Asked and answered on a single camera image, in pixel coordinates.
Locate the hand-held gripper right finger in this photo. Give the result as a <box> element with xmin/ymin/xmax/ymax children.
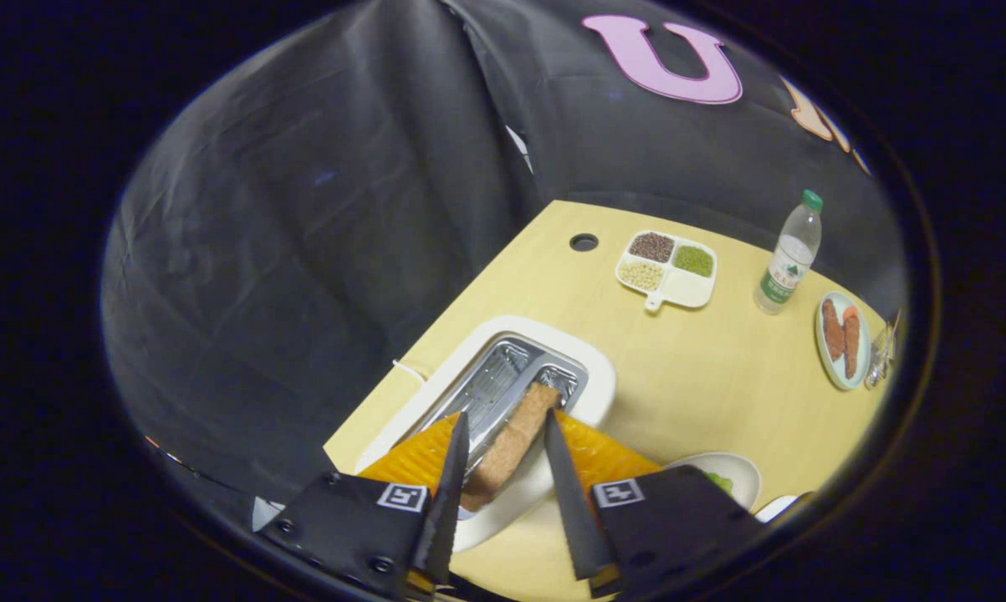
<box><xmin>543</xmin><ymin>408</ymin><xmax>767</xmax><ymax>599</ymax></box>

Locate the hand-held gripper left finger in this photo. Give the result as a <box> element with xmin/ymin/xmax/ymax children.
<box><xmin>256</xmin><ymin>411</ymin><xmax>472</xmax><ymax>599</ymax></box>

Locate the toasted bread slice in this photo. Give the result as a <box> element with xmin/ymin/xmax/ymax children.
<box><xmin>461</xmin><ymin>382</ymin><xmax>562</xmax><ymax>513</ymax></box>

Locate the round white plate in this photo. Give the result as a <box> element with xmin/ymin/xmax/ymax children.
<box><xmin>666</xmin><ymin>452</ymin><xmax>762</xmax><ymax>513</ymax></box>

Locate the white square plate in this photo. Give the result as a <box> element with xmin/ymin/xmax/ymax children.
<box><xmin>753</xmin><ymin>493</ymin><xmax>813</xmax><ymax>523</ymax></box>

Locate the white toaster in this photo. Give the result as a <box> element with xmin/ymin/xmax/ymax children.
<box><xmin>354</xmin><ymin>315</ymin><xmax>617</xmax><ymax>553</ymax></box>

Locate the pale blue plate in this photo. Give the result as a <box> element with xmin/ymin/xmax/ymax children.
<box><xmin>815</xmin><ymin>290</ymin><xmax>873</xmax><ymax>391</ymax></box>

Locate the white divided bean dish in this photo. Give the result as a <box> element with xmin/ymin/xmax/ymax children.
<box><xmin>615</xmin><ymin>230</ymin><xmax>718</xmax><ymax>314</ymax></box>

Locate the brown meat piece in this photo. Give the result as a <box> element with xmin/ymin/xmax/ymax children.
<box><xmin>821</xmin><ymin>298</ymin><xmax>846</xmax><ymax>362</ymax></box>
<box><xmin>841</xmin><ymin>306</ymin><xmax>861</xmax><ymax>380</ymax></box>

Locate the clear water bottle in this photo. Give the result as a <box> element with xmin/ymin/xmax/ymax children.
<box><xmin>753</xmin><ymin>189</ymin><xmax>825</xmax><ymax>316</ymax></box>

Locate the black backdrop cloth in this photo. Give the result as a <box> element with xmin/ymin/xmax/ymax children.
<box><xmin>101</xmin><ymin>0</ymin><xmax>909</xmax><ymax>536</ymax></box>

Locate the small wire basket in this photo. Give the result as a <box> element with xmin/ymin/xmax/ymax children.
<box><xmin>864</xmin><ymin>309</ymin><xmax>903</xmax><ymax>390</ymax></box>

